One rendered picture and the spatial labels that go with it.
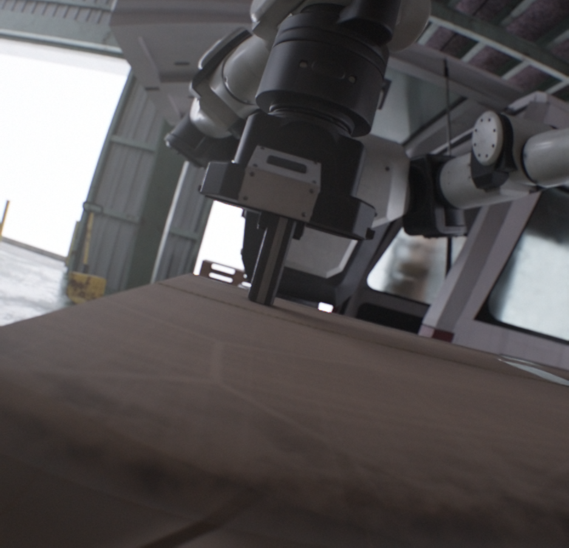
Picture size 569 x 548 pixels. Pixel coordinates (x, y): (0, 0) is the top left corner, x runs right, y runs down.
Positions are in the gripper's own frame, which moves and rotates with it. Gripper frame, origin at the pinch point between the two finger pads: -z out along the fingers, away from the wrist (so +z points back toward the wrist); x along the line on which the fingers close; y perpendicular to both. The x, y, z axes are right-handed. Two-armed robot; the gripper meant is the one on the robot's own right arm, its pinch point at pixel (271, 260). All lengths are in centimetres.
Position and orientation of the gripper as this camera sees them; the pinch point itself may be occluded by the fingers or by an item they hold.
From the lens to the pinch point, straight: 34.9
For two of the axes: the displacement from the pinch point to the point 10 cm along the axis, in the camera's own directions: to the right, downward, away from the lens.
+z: 2.7, -9.6, 0.1
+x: 9.6, 2.7, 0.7
